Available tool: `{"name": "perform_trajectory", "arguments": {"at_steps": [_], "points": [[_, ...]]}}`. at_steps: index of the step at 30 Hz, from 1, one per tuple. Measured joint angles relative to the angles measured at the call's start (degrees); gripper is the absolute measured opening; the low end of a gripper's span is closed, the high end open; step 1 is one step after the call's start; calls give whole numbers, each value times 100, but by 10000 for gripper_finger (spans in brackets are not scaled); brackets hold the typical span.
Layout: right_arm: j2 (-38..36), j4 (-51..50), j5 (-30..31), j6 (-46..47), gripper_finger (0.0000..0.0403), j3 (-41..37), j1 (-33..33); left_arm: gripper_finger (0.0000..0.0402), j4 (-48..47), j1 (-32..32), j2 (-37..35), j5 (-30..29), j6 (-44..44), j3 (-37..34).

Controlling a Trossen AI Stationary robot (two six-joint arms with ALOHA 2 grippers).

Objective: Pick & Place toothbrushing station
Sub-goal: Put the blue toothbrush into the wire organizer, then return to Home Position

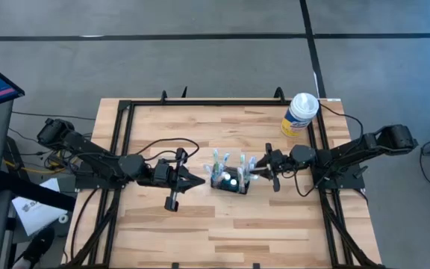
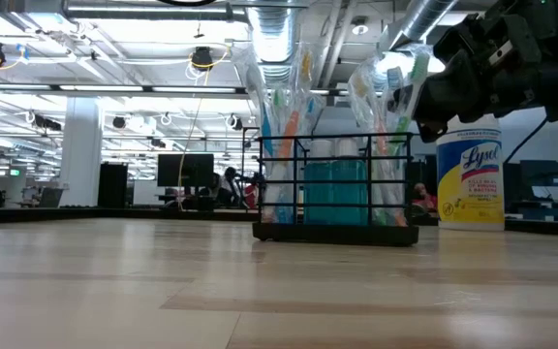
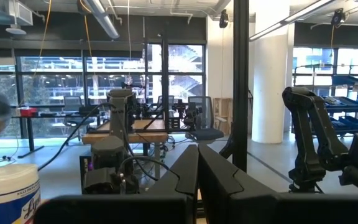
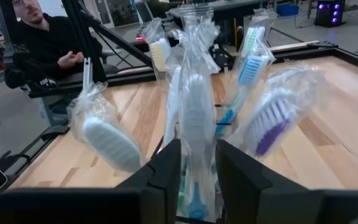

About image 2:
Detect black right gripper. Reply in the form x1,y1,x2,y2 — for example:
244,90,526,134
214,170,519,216
387,0,558,144

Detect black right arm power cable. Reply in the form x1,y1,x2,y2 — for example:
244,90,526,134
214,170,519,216
504,116,549,165

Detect black workbench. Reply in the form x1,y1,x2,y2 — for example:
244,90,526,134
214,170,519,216
501,159,558,224

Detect yellow blue wipes canister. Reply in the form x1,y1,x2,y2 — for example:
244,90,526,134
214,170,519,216
436,114,506,232

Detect black wire organizer basket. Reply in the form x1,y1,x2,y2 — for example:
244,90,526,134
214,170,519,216
252,131,420,247

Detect teal bottle white cap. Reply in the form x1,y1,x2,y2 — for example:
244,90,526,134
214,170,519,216
331,138,370,227
302,139,334,225

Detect black cabinet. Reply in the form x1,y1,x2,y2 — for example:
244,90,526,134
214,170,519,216
97,162,129,208

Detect black monitor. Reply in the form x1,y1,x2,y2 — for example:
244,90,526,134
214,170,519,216
156,152,216,189

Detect person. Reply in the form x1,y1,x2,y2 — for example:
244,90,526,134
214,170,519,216
412,182,439,217
210,166,244,208

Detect black aluminium table frame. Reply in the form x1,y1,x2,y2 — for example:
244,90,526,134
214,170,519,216
0,206,558,239

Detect orange toothbrush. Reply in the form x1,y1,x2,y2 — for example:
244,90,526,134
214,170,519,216
263,48,317,222
347,67,409,228

